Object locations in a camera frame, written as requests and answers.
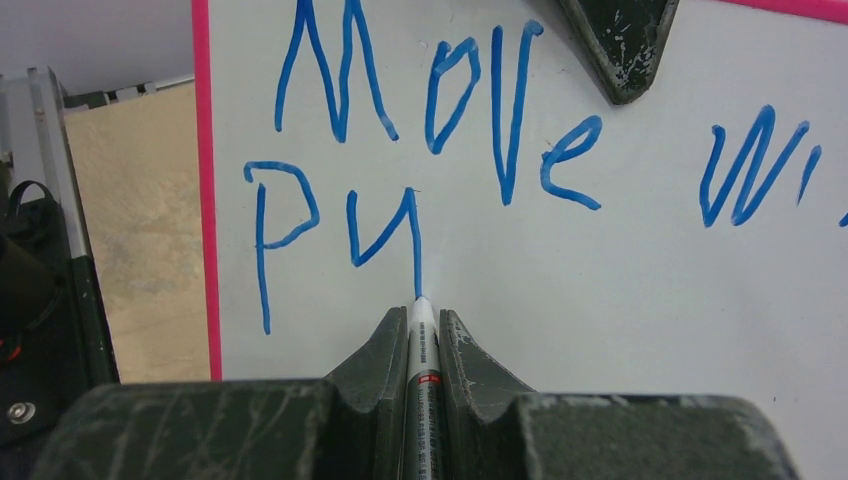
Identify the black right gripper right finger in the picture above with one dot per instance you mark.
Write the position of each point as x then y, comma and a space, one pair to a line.
596, 430

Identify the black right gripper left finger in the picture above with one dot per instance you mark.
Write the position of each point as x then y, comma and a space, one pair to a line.
345, 425

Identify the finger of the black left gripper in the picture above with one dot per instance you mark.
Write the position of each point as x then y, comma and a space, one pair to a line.
624, 41

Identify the blue whiteboard marker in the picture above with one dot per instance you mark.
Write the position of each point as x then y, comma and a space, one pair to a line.
424, 442

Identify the red framed whiteboard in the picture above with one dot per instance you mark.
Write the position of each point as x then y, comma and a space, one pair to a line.
699, 245

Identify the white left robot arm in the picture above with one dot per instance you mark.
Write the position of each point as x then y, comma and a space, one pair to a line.
33, 318

